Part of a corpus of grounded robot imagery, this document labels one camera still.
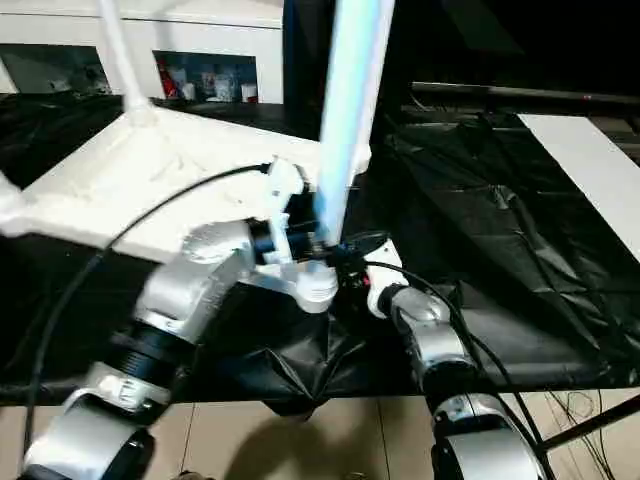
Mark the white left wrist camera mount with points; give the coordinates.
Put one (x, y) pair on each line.
(280, 180)

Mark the white glass-door cabinet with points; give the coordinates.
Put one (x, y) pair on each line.
(210, 30)

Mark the black metal stand bar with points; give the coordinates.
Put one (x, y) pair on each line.
(590, 422)

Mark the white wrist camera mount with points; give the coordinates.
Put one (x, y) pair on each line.
(280, 180)
(387, 257)

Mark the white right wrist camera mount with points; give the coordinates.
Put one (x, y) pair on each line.
(387, 257)

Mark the white plastic table leg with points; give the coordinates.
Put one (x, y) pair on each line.
(10, 205)
(364, 135)
(122, 65)
(340, 125)

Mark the long black metal rail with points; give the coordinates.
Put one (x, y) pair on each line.
(525, 92)

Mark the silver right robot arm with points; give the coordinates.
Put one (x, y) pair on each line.
(430, 310)

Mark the black glossy mat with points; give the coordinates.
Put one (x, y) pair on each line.
(500, 225)

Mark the flat white board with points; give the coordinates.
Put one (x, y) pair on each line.
(590, 155)

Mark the white plastic table top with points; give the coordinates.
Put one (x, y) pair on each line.
(125, 175)

